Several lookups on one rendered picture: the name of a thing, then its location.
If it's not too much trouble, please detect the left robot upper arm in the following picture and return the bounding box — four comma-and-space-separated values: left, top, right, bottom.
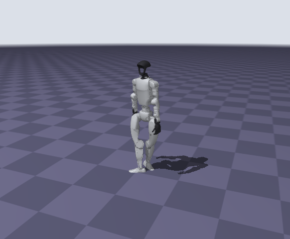
149, 80, 159, 106

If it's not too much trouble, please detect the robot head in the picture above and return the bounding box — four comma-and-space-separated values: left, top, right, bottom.
137, 60, 150, 79

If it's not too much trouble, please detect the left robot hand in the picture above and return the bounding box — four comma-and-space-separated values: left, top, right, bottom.
152, 119, 161, 135

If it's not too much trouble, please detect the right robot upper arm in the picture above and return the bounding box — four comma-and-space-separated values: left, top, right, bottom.
131, 78, 137, 100

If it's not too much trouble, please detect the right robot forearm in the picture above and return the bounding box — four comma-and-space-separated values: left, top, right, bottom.
131, 98, 138, 112

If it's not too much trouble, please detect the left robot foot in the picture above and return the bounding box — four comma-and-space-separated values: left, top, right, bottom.
143, 161, 154, 171

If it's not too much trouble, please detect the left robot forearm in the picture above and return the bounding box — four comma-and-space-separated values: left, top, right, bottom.
153, 100, 160, 122

